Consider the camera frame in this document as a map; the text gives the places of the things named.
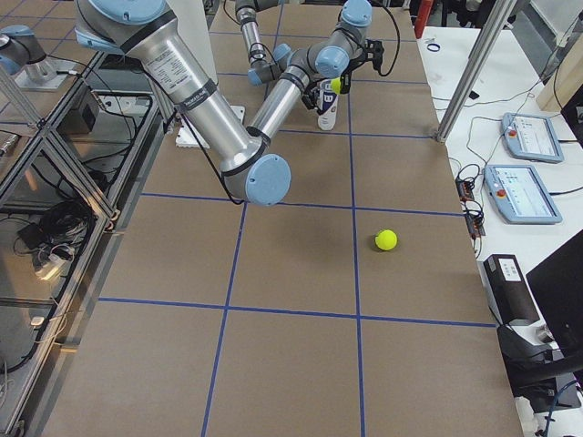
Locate teach pendant near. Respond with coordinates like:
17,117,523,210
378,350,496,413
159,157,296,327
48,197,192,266
484,165,562,225

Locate red cylinder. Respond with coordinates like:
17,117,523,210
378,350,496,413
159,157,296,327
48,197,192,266
414,0,434,39

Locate teach pendant far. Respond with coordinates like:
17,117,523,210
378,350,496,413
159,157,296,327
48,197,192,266
502,112,564,164

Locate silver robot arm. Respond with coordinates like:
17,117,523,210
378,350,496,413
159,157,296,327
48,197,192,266
76,1,373,206
235,1,373,93

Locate yellow tennis ball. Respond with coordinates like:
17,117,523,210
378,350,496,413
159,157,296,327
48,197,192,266
330,77,342,95
374,229,398,251

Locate white blue tennis ball can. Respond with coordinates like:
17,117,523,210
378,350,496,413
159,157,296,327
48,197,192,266
317,79,338,131

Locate black monitor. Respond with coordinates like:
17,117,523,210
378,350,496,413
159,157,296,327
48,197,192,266
527,231,582,352

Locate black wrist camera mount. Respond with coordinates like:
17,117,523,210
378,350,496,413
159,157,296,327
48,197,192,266
364,39,384,74

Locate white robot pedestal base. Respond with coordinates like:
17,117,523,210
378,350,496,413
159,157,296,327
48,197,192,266
175,0,246,150

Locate teach pendant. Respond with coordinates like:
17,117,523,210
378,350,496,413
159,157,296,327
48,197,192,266
484,165,562,225
502,112,564,164

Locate aluminium frame post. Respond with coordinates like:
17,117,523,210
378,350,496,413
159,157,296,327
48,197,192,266
435,1,530,143

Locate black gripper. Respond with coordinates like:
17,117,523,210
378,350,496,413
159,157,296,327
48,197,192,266
302,84,321,112
339,74,351,95

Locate black box with label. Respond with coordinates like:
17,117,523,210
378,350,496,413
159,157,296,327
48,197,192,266
483,254,539,326

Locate small electronics board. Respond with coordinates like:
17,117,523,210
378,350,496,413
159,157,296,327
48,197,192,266
455,164,485,240

